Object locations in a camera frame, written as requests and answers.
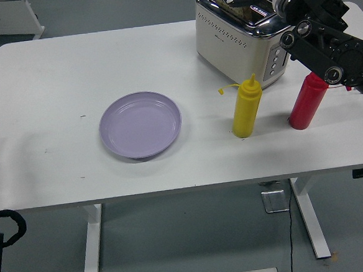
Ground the purple plate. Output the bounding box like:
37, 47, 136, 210
96, 89, 185, 162

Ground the cream chrome toaster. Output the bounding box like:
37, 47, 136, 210
192, 0, 300, 95

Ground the bread slice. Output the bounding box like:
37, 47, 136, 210
216, 0, 255, 20

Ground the white background machine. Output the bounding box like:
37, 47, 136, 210
0, 0, 46, 43

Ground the metal floor socket plate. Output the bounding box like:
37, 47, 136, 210
260, 189, 291, 214

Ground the white table leg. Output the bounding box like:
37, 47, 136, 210
76, 202, 107, 272
289, 175, 332, 262

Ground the yellow squeeze bottle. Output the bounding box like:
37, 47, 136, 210
216, 72, 265, 140

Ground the red squeeze bottle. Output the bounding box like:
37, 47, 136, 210
285, 70, 355, 132

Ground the black floor cable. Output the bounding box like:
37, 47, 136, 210
282, 179, 300, 272

